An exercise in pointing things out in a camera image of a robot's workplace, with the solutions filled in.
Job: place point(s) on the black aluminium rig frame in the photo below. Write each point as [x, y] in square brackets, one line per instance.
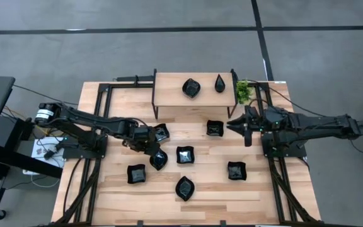
[121, 85]

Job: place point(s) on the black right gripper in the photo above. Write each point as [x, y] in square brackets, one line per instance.
[268, 123]

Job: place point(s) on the black table clamp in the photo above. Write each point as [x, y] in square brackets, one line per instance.
[140, 224]
[222, 224]

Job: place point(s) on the small wooden shelf black legs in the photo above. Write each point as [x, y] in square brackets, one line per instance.
[172, 91]

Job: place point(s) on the green plant in white pot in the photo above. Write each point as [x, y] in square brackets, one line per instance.
[244, 91]

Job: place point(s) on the white paper sheet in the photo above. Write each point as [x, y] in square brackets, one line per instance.
[39, 151]

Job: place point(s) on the black square mini plate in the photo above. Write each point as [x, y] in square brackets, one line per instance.
[215, 128]
[185, 154]
[164, 134]
[136, 173]
[236, 171]

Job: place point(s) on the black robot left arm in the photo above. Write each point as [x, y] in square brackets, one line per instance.
[90, 121]

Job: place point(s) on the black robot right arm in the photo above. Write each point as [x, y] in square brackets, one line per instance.
[320, 126]

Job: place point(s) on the black teardrop mini plate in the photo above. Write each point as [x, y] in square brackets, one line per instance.
[219, 85]

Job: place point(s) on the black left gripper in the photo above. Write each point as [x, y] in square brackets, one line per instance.
[140, 137]

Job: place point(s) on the black leaf-shaped mini plate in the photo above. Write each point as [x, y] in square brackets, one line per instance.
[191, 88]
[185, 188]
[159, 161]

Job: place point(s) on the white power strip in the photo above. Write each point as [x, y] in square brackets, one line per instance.
[30, 172]

